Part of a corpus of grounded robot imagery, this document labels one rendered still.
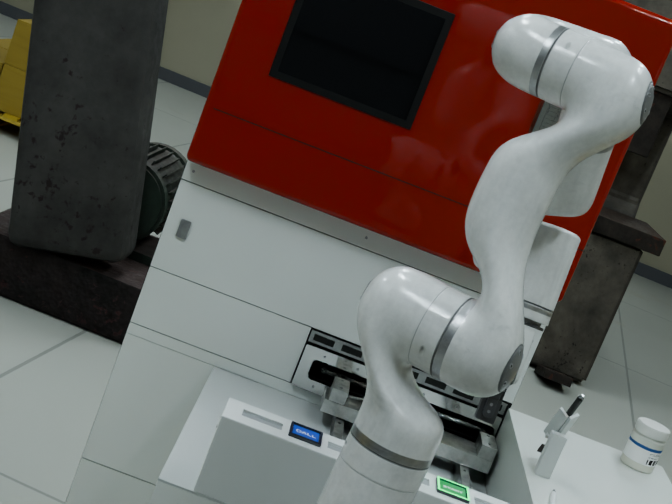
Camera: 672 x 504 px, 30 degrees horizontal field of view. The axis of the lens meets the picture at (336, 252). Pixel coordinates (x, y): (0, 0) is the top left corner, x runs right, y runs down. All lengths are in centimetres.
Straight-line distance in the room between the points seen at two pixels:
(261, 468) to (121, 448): 76
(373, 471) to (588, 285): 547
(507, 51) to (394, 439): 54
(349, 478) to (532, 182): 47
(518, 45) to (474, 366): 43
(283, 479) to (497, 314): 58
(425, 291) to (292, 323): 98
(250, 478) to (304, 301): 64
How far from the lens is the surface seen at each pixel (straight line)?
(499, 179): 166
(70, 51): 492
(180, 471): 215
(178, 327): 267
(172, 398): 272
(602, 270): 712
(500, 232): 166
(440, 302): 167
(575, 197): 193
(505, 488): 245
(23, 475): 384
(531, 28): 170
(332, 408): 255
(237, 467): 207
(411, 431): 169
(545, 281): 202
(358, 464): 172
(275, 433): 205
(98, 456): 279
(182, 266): 263
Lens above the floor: 168
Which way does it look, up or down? 12 degrees down
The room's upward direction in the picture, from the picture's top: 21 degrees clockwise
